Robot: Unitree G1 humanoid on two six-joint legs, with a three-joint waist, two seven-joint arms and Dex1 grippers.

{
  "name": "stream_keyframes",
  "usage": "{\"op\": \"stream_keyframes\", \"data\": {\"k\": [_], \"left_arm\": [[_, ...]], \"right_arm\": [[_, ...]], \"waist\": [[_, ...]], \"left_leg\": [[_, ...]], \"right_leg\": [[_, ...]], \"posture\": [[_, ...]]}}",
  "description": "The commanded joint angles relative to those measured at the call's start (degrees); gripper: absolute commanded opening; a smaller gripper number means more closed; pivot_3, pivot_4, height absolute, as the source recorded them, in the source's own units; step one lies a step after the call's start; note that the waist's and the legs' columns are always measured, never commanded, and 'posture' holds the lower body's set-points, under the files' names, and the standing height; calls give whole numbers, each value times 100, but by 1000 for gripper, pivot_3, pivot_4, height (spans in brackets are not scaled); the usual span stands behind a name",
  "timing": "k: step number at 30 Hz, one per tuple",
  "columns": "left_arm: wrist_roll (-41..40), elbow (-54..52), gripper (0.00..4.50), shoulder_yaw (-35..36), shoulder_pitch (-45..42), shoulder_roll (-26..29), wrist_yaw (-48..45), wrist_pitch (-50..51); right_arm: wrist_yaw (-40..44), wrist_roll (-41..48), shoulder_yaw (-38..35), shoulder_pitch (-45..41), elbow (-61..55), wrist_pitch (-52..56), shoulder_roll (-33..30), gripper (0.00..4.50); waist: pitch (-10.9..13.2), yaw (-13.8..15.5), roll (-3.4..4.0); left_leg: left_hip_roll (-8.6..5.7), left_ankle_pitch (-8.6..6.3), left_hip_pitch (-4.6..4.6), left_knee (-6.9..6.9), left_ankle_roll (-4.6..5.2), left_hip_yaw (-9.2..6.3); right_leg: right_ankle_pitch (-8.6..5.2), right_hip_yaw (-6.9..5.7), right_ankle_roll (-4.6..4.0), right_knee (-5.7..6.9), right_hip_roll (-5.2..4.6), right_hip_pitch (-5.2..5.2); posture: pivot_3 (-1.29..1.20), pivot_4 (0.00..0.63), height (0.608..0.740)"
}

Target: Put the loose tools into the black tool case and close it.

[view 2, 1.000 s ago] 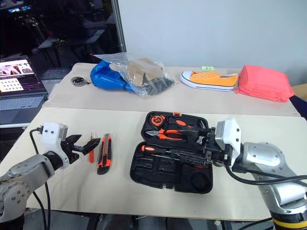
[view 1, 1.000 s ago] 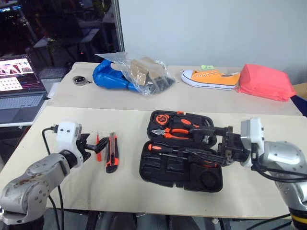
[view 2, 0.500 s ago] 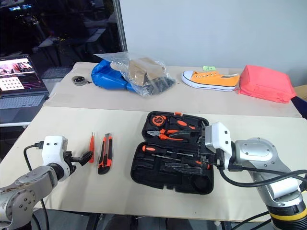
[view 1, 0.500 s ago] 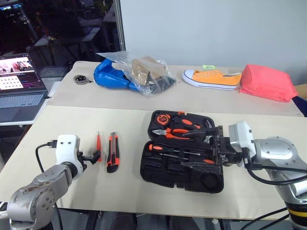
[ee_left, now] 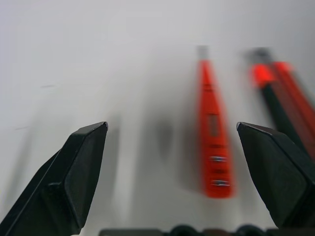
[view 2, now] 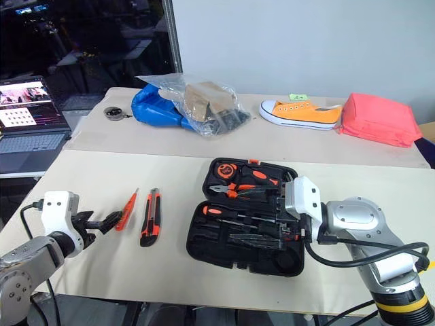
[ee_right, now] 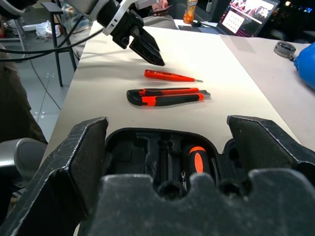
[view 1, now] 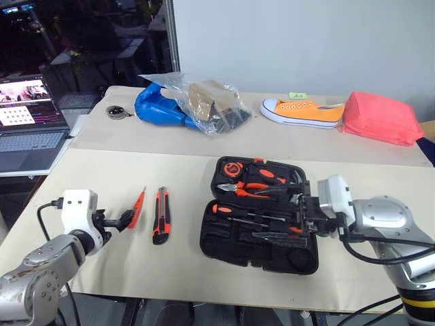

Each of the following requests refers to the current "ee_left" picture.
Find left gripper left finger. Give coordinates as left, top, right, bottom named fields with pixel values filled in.
left=0, top=121, right=109, bottom=236

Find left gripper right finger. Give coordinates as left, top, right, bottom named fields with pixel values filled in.
left=236, top=121, right=315, bottom=236

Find red black handled pliers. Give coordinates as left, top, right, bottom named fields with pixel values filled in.
left=242, top=48, right=315, bottom=161

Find orange voltage tester pen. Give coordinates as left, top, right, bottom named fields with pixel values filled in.
left=195, top=45, right=240, bottom=199

